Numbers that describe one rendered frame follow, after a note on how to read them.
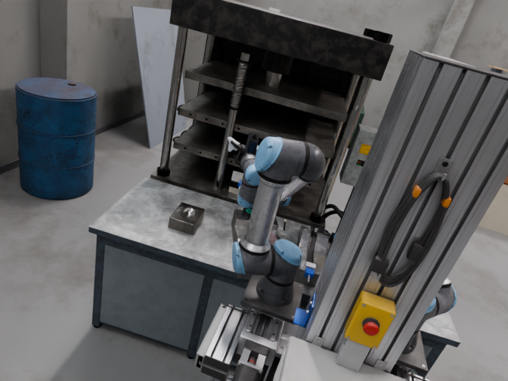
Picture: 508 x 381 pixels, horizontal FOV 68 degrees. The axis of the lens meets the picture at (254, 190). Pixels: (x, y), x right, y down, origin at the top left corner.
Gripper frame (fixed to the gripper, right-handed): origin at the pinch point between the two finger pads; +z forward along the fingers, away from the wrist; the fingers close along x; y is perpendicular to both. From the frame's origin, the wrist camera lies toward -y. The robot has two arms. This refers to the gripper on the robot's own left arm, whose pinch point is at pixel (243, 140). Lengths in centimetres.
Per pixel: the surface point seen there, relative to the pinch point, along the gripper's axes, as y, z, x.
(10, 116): 112, 218, -160
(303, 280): 56, -23, 51
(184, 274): 83, -2, -4
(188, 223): 60, 14, -8
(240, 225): 56, 16, 21
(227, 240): 64, 11, 16
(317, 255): 49, -8, 62
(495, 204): 50, 204, 428
